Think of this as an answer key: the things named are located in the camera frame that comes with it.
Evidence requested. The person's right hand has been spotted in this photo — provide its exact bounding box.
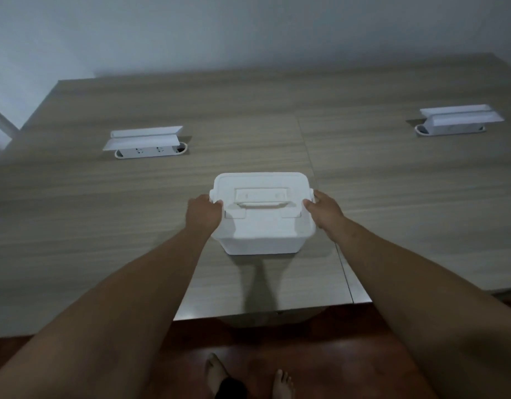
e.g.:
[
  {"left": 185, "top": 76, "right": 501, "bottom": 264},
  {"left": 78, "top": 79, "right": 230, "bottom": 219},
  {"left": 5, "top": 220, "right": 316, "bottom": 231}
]
[{"left": 303, "top": 190, "right": 346, "bottom": 242}]

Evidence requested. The person's left hand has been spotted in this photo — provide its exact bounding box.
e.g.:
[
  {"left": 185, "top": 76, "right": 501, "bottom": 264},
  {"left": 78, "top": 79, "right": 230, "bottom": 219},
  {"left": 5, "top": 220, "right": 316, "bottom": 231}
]
[{"left": 185, "top": 194, "right": 224, "bottom": 239}]

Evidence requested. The white plastic storage box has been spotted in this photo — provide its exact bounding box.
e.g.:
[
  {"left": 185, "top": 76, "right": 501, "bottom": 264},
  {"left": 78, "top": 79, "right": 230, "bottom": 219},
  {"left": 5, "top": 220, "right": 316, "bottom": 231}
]
[{"left": 209, "top": 172, "right": 317, "bottom": 256}]

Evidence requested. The person's left forearm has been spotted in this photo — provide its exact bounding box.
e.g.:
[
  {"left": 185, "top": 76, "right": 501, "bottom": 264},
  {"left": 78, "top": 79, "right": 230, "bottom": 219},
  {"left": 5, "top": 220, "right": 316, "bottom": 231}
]
[{"left": 0, "top": 227, "right": 209, "bottom": 399}]

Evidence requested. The person's right forearm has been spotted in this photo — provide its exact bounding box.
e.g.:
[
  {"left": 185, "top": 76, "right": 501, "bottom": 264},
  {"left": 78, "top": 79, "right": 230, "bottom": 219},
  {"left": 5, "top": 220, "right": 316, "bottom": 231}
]
[{"left": 331, "top": 216, "right": 511, "bottom": 399}]

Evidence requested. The white pop-up power socket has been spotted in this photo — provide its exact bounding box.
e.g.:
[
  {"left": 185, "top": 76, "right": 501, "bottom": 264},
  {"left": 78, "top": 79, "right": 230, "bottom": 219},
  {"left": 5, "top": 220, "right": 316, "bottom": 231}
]
[
  {"left": 414, "top": 104, "right": 505, "bottom": 137},
  {"left": 102, "top": 126, "right": 189, "bottom": 159}
]

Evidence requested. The person's left foot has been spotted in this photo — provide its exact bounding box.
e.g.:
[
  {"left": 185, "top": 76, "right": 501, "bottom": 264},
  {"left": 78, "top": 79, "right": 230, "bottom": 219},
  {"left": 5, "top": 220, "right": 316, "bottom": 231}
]
[{"left": 204, "top": 353, "right": 231, "bottom": 399}]

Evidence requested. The person's foot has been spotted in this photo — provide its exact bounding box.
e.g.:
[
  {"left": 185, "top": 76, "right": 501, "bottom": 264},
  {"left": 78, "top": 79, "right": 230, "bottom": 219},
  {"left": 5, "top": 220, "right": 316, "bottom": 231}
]
[
  {"left": 204, "top": 353, "right": 231, "bottom": 399},
  {"left": 272, "top": 369, "right": 297, "bottom": 399}
]

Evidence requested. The person's right foot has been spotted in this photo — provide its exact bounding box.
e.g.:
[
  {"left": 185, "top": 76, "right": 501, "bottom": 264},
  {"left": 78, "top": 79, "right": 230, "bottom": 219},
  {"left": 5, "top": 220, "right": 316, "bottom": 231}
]
[{"left": 272, "top": 369, "right": 297, "bottom": 399}]

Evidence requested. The white chair frame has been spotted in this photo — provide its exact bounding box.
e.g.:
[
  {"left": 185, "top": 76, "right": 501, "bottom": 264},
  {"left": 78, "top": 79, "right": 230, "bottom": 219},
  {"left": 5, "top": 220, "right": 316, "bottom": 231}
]
[{"left": 0, "top": 103, "right": 20, "bottom": 139}]

